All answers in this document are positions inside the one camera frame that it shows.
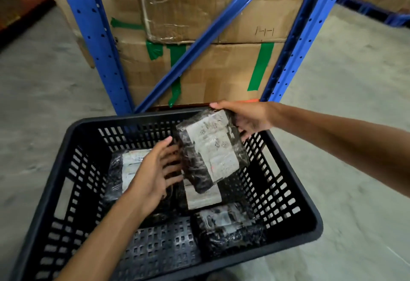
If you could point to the person's left forearm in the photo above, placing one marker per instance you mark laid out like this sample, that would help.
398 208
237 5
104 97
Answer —
102 242

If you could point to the blue low rack beam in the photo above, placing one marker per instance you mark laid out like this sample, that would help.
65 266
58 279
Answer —
368 7

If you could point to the black plastic basket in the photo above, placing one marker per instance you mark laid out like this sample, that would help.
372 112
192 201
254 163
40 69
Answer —
96 120

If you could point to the taped brown cardboard box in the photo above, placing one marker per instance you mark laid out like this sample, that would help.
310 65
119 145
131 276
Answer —
125 8

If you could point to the person's right hand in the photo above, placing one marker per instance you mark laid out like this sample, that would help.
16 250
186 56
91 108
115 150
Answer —
253 116

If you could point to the person's left hand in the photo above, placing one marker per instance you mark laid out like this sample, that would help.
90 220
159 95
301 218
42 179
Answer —
153 175

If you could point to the person's right forearm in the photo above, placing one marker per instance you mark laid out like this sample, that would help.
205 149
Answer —
346 143

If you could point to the cardboard box with green tape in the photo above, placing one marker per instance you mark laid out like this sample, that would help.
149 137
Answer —
224 72

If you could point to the blue metal shelf rack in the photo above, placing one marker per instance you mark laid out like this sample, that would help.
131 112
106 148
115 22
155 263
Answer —
96 50

